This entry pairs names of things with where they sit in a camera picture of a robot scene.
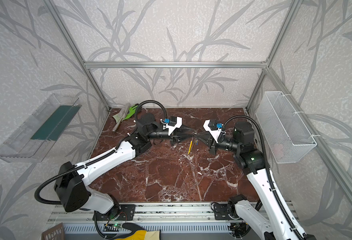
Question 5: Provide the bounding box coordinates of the clear plastic wall tray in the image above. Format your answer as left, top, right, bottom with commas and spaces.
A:
0, 94, 82, 163

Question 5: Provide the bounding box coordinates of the white wire mesh basket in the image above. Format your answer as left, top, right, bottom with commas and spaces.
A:
256, 91, 317, 164

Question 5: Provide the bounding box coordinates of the yellow black glove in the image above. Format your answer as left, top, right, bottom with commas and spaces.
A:
112, 223, 161, 240

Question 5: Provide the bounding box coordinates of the green black work glove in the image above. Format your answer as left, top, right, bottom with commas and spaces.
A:
123, 104, 139, 121

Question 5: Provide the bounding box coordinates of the grey work glove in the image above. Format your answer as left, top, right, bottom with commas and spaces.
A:
113, 103, 131, 132

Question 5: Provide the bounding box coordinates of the black mounting plate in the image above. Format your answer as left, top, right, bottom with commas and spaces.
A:
210, 202, 240, 220
93, 204, 136, 222

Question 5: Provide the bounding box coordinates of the pink object in basket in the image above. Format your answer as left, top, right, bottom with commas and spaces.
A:
272, 144, 284, 160

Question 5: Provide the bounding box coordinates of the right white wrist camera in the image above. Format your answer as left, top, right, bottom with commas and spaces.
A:
203, 120, 226, 143

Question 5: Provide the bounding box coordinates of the brown perforated plastic piece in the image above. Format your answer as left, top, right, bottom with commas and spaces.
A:
41, 223, 65, 240

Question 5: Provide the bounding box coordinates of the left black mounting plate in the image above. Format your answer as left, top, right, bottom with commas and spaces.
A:
93, 204, 136, 222

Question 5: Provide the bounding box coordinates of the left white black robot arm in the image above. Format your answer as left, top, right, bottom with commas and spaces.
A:
34, 101, 193, 214

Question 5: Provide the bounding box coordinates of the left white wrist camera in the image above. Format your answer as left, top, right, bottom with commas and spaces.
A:
162, 116, 182, 136

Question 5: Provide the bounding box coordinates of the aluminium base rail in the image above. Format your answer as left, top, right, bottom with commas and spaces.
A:
45, 202, 241, 237

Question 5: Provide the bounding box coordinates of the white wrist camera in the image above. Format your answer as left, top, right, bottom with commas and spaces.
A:
203, 120, 226, 143
162, 116, 182, 136

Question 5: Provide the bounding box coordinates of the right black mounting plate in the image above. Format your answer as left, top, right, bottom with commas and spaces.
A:
210, 202, 240, 220

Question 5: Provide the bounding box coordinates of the keyring with yellow tag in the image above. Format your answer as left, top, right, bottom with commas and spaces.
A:
187, 134, 196, 155

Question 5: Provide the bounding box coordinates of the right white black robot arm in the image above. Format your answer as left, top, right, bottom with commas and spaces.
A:
197, 115, 315, 240

